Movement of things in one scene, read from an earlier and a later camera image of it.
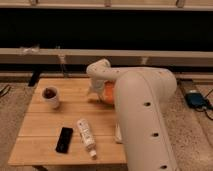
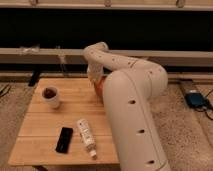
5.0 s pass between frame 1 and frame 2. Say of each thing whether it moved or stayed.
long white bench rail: stayed
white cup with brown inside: stayed
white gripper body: moved
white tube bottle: stayed
